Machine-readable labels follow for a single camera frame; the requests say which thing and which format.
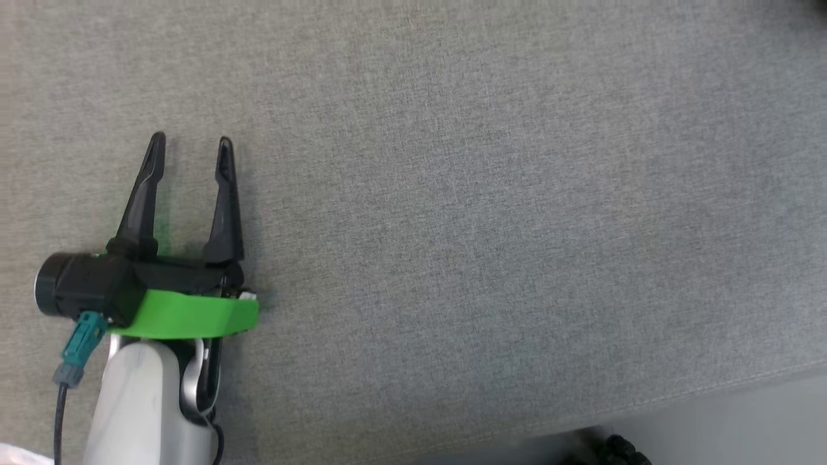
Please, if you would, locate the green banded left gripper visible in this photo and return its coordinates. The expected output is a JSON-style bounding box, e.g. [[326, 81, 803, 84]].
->
[[107, 132, 260, 341]]

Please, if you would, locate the left camera cable teal plug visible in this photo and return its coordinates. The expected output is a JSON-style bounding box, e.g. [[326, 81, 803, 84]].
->
[[53, 311, 109, 465]]

